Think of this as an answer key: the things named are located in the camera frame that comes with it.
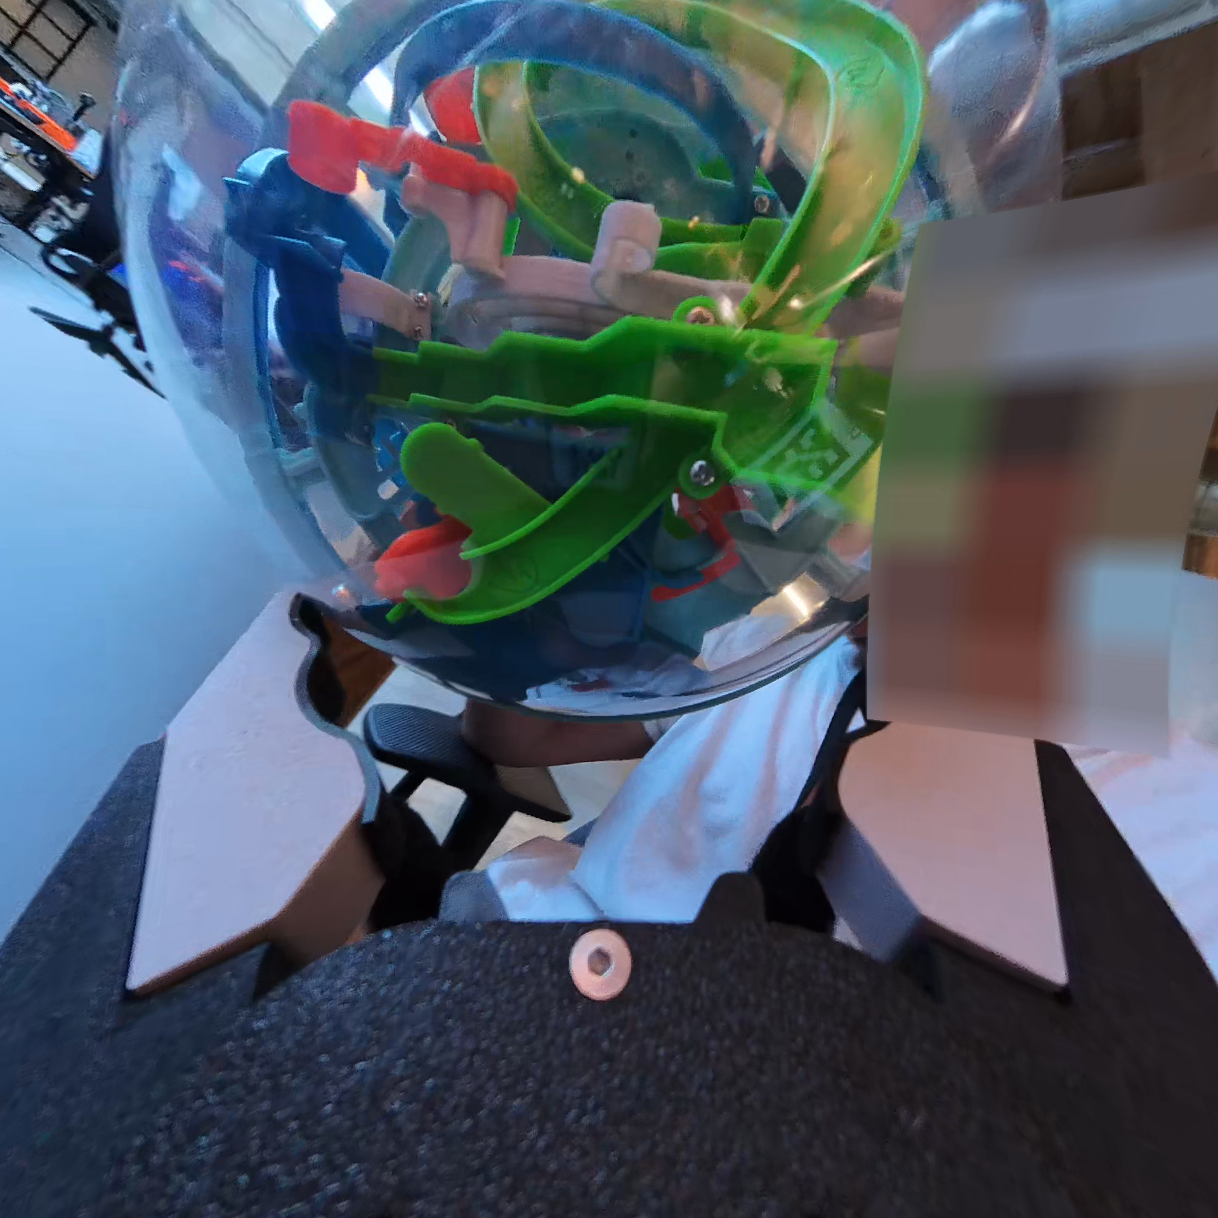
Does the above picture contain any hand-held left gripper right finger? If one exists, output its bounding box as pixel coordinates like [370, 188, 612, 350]
[816, 718, 1069, 992]

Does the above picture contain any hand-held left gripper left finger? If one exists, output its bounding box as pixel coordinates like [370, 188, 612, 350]
[127, 590, 387, 997]

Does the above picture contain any clear maze ball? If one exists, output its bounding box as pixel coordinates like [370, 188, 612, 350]
[110, 0, 1067, 716]

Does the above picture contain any black chair armrest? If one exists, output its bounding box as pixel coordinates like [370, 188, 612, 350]
[365, 703, 575, 828]

